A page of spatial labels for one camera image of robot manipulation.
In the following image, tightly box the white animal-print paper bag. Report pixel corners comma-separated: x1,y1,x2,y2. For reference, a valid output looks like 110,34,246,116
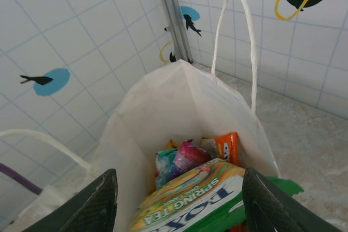
0,0,281,232

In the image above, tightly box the dolphin sticker with yellow ring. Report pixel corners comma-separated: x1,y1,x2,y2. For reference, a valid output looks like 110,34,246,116
159,41,177,64

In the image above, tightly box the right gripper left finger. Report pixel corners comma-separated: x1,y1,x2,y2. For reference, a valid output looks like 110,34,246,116
23,168,119,232

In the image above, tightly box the large orange candy bag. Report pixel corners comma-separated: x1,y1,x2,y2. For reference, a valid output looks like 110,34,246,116
201,131,240,167

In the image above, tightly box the pink and blue candy bag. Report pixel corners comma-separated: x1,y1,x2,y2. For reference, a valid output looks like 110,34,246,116
154,149,181,190

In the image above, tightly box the yellow snack pouch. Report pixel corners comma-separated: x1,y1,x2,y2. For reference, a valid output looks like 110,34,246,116
165,139,179,151

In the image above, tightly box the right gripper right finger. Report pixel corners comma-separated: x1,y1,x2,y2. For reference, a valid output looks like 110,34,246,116
241,167,340,232

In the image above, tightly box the dolphin sticker with blue circle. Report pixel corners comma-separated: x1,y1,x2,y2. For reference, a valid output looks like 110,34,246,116
179,5,203,37

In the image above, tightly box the aluminium frame post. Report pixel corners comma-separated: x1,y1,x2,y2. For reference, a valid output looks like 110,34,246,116
156,0,194,65

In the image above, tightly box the green Fox's candy bag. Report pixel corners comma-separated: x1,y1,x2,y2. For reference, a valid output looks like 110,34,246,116
130,158,305,232

